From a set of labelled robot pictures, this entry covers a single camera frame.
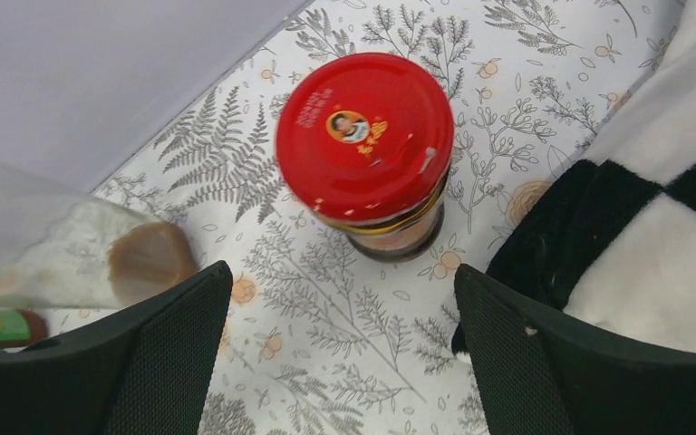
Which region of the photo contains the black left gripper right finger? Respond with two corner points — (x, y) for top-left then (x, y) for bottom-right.
(454, 265), (696, 434)

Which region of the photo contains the black white checkered pillow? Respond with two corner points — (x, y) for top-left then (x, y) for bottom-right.
(486, 1), (696, 353)

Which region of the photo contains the red lid chili sauce jar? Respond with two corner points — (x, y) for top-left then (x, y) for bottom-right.
(275, 53), (454, 262)

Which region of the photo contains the reflected green bottle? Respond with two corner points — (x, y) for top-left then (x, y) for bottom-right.
(0, 309), (48, 351)

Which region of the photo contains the reflected cruet gold spout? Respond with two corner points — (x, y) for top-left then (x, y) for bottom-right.
(0, 163), (198, 309)

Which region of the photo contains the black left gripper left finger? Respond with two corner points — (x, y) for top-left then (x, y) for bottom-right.
(0, 261), (233, 434)

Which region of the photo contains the floral tablecloth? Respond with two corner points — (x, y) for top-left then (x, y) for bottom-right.
(97, 1), (684, 434)

